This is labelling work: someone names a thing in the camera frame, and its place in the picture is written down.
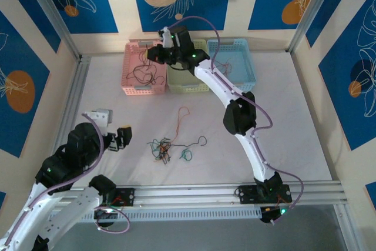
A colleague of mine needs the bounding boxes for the thin black wire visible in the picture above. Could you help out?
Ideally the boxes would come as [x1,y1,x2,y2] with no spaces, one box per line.
[125,64,166,87]
[136,51,157,86]

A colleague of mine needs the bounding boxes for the thin green wire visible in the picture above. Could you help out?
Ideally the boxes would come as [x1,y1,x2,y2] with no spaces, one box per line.
[180,148,194,163]
[148,137,172,165]

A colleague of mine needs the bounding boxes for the thin red wire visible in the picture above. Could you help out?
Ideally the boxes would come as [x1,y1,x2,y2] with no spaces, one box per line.
[216,59,236,78]

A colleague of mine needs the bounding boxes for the coloured wires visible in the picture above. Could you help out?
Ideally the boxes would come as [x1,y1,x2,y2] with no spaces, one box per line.
[157,135,208,159]
[154,106,191,164]

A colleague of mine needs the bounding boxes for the pink plastic basket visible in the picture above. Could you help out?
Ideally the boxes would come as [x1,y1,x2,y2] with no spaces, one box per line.
[121,40,169,96]

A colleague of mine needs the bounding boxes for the green plastic basket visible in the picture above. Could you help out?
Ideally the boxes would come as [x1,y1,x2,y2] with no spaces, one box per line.
[166,39,213,93]

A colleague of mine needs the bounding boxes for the blue plastic basket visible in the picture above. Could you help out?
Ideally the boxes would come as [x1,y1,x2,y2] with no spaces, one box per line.
[207,38,257,93]

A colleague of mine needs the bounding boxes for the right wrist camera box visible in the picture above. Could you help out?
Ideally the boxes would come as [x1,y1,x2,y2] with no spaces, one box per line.
[157,26,174,49]

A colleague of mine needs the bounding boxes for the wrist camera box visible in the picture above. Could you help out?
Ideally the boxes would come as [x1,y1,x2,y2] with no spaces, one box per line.
[157,26,174,49]
[81,108,114,130]

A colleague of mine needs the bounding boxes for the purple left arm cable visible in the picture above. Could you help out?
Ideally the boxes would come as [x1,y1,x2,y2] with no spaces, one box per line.
[2,112,130,247]

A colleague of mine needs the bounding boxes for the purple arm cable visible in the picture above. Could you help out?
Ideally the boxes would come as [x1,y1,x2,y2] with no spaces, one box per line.
[166,15,304,222]
[2,112,130,247]

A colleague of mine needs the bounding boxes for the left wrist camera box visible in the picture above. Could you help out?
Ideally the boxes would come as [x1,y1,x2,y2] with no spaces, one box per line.
[81,108,114,130]

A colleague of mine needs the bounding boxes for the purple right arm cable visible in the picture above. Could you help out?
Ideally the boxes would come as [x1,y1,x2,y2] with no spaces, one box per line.
[166,15,304,222]

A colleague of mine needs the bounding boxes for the aluminium table side rail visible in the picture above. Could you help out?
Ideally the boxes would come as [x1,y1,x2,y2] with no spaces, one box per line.
[51,55,91,158]

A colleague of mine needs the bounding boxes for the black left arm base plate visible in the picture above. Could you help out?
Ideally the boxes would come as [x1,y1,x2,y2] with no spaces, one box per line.
[105,188,135,208]

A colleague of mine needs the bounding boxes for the long grooved aluminium rail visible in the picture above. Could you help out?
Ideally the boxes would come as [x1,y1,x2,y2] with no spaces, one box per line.
[58,185,349,212]

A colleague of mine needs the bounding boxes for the white slotted cable duct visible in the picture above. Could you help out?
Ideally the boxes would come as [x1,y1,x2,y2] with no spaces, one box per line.
[79,206,265,224]

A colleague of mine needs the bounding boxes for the aluminium frame post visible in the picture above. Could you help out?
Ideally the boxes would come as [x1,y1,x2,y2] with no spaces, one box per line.
[22,0,83,61]
[333,203,367,251]
[287,0,343,54]

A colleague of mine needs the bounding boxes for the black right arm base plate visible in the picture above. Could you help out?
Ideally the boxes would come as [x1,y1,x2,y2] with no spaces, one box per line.
[237,185,293,205]

